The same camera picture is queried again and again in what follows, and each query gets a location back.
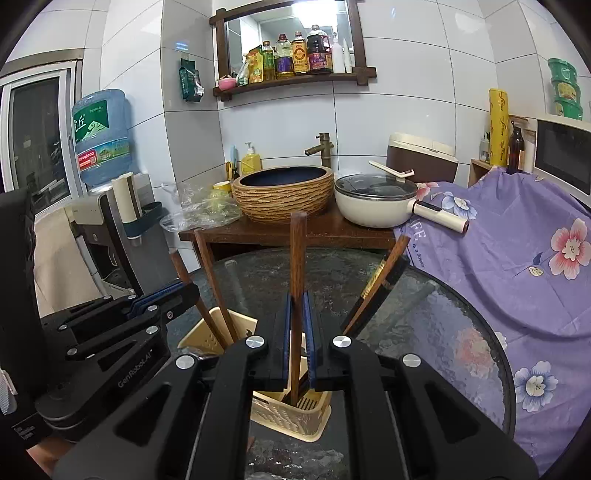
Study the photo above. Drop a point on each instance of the sliding glass door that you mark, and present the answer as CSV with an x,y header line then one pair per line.
x,y
37,138

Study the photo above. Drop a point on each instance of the white microwave oven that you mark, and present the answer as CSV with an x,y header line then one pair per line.
x,y
563,152

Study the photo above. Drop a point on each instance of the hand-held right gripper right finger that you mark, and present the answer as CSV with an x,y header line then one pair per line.
x,y
308,341

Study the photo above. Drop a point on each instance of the dark soy sauce bottle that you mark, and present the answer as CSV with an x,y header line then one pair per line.
x,y
320,53

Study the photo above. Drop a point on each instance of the dark green wall holder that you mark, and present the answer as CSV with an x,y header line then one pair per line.
x,y
147,219

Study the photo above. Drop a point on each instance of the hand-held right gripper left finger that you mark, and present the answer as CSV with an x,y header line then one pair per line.
x,y
286,341

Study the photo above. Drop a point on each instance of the white rice spoon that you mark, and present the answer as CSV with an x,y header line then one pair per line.
x,y
388,168

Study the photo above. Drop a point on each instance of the cream plastic utensil holder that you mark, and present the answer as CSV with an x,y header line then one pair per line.
x,y
295,415

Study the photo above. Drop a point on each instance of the brass bamboo faucet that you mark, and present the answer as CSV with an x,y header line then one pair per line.
x,y
325,147

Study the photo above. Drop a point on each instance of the clear plastic bag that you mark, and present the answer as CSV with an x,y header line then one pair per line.
x,y
198,207

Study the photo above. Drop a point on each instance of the cream paper roll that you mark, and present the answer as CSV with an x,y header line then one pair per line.
x,y
127,198

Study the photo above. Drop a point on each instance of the blue toothbrush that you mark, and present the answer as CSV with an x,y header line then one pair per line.
x,y
233,159

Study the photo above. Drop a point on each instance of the blue water jug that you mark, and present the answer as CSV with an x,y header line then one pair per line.
x,y
102,138

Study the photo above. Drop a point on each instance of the yellow cup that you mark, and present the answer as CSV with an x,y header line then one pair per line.
x,y
222,188

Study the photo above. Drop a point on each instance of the green hanging packet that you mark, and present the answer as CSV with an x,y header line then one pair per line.
x,y
190,83

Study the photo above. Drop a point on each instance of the small clear bottle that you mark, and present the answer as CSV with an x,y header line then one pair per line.
x,y
484,147

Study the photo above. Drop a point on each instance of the yellow seasoning pouch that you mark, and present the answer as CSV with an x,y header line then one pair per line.
x,y
255,67

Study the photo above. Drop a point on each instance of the light wooden box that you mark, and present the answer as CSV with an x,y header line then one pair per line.
x,y
480,173

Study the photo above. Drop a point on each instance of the wooden framed mirror shelf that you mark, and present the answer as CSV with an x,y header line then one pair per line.
x,y
355,41

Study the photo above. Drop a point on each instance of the purple floral cloth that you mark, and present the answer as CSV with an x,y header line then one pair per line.
x,y
498,286

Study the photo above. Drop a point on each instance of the dark wooden stand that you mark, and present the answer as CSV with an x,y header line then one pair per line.
x,y
258,235

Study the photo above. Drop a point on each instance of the yellow cling film roll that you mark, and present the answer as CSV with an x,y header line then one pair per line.
x,y
498,129

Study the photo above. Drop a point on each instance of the purple label oil bottle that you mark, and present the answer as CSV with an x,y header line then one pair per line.
x,y
285,60

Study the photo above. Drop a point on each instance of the gold label oil bottle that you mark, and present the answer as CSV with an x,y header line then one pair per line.
x,y
300,55

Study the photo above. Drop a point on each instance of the woven pattern wash basin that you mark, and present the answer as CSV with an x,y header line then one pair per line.
x,y
281,198

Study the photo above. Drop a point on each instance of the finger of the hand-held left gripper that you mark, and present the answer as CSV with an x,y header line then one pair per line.
x,y
152,297
134,339

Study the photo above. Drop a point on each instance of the green oil bottle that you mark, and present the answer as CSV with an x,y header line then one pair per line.
x,y
268,62

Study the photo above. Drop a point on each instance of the yellow soap dispenser bottle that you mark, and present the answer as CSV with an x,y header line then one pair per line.
x,y
251,161

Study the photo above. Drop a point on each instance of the person's left forearm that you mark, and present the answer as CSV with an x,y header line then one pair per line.
x,y
48,450

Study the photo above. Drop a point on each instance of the pink cup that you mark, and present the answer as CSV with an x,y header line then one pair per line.
x,y
226,84

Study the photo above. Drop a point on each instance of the grey water dispenser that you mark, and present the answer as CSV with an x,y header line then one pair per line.
x,y
115,249

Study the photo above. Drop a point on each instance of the white plastic bottle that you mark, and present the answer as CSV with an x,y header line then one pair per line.
x,y
338,57

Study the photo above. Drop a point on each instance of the cream pot with glass lid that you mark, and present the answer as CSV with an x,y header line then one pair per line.
x,y
369,207

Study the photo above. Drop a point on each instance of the white tube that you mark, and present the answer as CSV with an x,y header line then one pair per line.
x,y
347,57

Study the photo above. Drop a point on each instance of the brown glass bottle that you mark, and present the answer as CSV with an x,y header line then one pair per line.
x,y
515,147

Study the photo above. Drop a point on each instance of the brown white rice cooker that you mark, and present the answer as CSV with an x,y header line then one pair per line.
x,y
425,157

